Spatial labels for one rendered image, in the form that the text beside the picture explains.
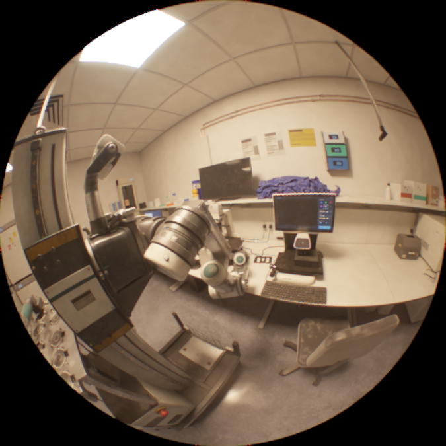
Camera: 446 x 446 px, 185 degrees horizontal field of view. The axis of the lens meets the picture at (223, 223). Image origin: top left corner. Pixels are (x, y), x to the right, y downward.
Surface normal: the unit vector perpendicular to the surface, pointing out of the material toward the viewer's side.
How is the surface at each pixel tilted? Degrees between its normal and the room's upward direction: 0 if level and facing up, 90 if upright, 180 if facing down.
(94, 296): 90
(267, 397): 0
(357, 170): 90
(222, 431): 0
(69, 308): 90
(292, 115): 90
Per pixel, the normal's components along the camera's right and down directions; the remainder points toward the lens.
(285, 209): -0.52, 0.35
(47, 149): 0.86, 0.01
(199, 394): -0.14, -0.95
